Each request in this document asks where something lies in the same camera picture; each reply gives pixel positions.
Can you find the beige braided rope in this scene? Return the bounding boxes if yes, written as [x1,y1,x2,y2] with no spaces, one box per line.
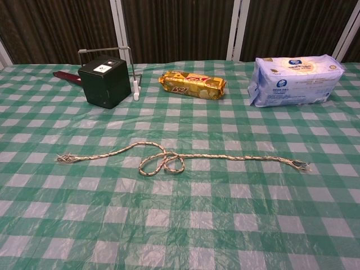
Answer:
[55,141,313,177]

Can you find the gold biscuit package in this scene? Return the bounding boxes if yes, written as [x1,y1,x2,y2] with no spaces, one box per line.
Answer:
[157,70,228,101]

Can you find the light blue tissue pack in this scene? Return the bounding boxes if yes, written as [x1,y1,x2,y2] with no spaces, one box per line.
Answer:
[247,53,345,107]

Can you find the black cube box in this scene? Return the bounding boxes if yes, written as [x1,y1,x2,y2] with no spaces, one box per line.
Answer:
[77,55,132,110]

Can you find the white frame post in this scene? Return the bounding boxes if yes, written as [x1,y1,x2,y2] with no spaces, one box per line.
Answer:
[109,0,131,64]
[0,36,14,67]
[332,0,360,63]
[224,0,250,61]

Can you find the green checkered tablecloth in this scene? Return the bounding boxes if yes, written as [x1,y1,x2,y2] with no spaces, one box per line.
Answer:
[0,59,360,270]

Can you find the dark red flat box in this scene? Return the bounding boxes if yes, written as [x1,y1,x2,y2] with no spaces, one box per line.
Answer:
[52,70,83,86]

